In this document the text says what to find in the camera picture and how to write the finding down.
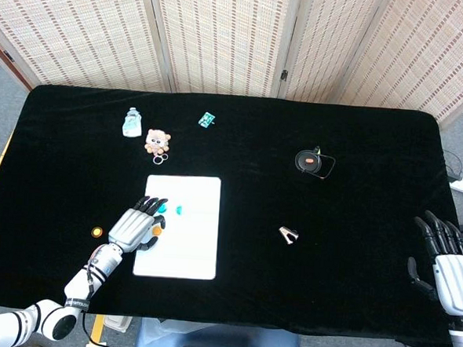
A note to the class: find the white rectangular board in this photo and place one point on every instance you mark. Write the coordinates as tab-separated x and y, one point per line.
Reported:
191	249

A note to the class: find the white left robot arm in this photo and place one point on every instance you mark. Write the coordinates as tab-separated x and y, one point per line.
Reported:
79	286

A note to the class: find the black velvet tablecloth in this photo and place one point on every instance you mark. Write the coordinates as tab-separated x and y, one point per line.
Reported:
267	293

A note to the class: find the orange button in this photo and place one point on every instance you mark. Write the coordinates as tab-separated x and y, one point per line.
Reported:
157	230
97	232

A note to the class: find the woven bamboo screen panel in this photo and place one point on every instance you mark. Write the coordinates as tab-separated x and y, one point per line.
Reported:
220	35
431	52
326	41
79	26

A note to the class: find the black screen hinge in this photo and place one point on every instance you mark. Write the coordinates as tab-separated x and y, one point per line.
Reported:
8	55
284	75

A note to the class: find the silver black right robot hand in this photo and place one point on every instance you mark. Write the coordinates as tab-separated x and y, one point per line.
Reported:
454	283

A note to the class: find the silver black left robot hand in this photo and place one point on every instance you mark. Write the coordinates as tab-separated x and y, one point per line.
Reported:
131	230

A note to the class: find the crumpled white blue packet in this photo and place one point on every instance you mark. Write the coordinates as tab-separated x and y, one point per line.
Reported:
131	124

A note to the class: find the cyan button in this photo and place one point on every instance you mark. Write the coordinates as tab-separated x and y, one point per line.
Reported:
179	209
163	208

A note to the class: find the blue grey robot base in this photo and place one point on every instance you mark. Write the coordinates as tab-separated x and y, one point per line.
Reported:
221	342

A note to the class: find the silver black staple remover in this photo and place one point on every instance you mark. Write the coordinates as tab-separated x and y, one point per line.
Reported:
288	235

